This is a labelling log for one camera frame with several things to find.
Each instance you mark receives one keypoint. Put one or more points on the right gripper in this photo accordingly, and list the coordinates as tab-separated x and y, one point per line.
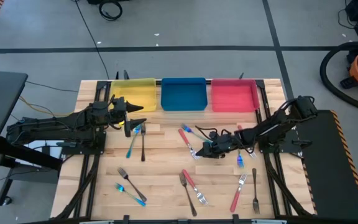
224	143

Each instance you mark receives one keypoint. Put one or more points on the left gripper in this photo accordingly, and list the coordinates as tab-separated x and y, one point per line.
118	112

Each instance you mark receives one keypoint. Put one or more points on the black fork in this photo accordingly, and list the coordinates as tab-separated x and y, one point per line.
187	194
255	186
143	146
132	185

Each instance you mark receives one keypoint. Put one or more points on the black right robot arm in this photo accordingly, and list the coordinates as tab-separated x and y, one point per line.
278	121

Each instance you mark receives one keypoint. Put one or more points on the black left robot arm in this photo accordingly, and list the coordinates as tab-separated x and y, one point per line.
48	127

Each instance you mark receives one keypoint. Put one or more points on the yellow plastic bin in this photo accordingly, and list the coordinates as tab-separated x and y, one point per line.
135	93

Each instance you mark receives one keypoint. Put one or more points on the blue plastic bin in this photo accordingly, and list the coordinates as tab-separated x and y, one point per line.
183	95

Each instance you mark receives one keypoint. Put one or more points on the red plastic bin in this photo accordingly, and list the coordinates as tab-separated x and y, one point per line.
233	96

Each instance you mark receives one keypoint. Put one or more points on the white box under desk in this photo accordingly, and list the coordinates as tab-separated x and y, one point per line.
54	152

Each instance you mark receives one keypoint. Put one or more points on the black hazard striped mat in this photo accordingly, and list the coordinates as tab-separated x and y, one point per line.
331	161

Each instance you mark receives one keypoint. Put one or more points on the orange vacuum cleaner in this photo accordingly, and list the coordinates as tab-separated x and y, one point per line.
322	73

